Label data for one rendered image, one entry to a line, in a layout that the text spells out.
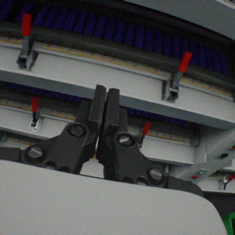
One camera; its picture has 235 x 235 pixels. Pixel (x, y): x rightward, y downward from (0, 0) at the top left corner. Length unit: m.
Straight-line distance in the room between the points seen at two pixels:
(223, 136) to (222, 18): 0.29
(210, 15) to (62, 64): 0.25
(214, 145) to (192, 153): 0.09
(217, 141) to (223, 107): 0.11
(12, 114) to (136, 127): 0.33
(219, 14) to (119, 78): 0.19
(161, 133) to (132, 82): 0.23
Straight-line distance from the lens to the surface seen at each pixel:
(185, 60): 0.33
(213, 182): 0.83
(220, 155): 0.54
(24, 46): 0.34
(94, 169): 0.65
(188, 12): 0.27
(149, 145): 0.51
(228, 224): 0.73
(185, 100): 0.37
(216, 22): 0.29
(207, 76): 0.40
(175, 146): 0.54
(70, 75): 0.34
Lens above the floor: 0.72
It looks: 49 degrees down
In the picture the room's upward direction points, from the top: 20 degrees clockwise
